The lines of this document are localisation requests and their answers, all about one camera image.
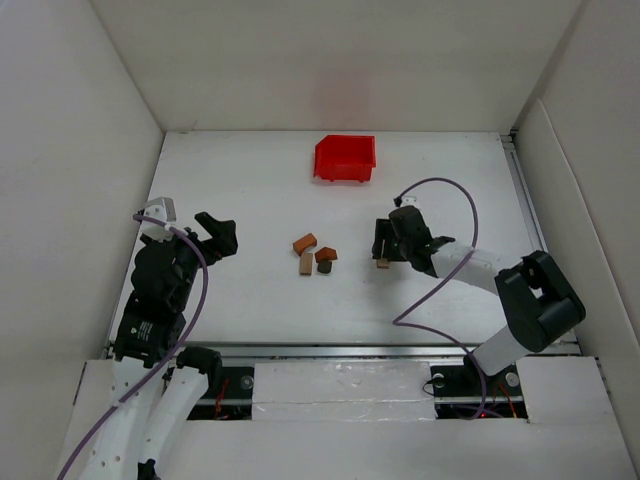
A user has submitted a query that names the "red plastic bin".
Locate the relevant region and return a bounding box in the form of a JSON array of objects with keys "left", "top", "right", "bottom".
[{"left": 313, "top": 135, "right": 376, "bottom": 183}]

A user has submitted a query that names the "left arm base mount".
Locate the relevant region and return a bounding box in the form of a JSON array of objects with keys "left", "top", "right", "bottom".
[{"left": 187, "top": 366, "right": 254, "bottom": 421}]

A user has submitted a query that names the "tan short wood block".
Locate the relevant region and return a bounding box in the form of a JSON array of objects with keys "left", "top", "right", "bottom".
[{"left": 299, "top": 252, "right": 314, "bottom": 276}]

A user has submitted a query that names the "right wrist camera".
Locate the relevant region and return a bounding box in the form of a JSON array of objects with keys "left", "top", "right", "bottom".
[{"left": 394, "top": 195, "right": 420, "bottom": 209}]

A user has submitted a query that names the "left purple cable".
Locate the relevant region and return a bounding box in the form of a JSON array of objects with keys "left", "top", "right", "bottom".
[{"left": 55, "top": 213, "right": 210, "bottom": 480}]

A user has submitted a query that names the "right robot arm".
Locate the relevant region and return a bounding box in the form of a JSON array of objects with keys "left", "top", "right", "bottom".
[{"left": 372, "top": 205, "right": 586, "bottom": 377}]

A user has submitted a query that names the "orange arch wood block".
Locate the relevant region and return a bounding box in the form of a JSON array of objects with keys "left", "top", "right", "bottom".
[{"left": 292, "top": 233, "right": 317, "bottom": 255}]

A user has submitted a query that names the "aluminium front rail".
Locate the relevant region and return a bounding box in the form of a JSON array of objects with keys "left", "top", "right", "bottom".
[{"left": 187, "top": 342, "right": 464, "bottom": 359}]

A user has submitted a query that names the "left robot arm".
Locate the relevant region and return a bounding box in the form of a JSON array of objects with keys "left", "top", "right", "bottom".
[{"left": 80, "top": 212, "right": 238, "bottom": 479}]

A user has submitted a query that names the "aluminium right rail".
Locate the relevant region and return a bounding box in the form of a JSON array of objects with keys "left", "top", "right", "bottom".
[{"left": 499, "top": 134, "right": 582, "bottom": 355}]

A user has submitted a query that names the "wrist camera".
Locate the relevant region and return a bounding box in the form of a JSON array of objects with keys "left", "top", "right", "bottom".
[
  {"left": 138, "top": 197, "right": 177, "bottom": 241},
  {"left": 394, "top": 195, "right": 420, "bottom": 209}
]

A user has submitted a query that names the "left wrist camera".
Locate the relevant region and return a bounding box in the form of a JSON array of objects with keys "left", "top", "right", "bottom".
[{"left": 138, "top": 197, "right": 177, "bottom": 241}]

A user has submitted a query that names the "dark brown small block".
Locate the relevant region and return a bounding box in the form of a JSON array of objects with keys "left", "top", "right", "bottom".
[{"left": 317, "top": 260, "right": 333, "bottom": 275}]

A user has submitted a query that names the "reddish brown house block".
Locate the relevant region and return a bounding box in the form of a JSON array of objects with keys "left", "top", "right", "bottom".
[{"left": 315, "top": 247, "right": 338, "bottom": 263}]

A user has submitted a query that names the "aluminium rail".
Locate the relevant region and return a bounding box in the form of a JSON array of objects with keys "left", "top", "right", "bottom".
[
  {"left": 499, "top": 134, "right": 582, "bottom": 355},
  {"left": 187, "top": 342, "right": 464, "bottom": 359}
]

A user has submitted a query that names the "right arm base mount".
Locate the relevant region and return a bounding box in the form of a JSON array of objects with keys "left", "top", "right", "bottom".
[{"left": 423, "top": 364, "right": 528, "bottom": 419}]

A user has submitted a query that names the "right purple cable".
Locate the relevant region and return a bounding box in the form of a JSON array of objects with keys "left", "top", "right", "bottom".
[{"left": 392, "top": 177, "right": 526, "bottom": 420}]

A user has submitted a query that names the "purple cable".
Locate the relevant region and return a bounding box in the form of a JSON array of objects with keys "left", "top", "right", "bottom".
[
  {"left": 55, "top": 213, "right": 210, "bottom": 480},
  {"left": 392, "top": 177, "right": 526, "bottom": 420}
]

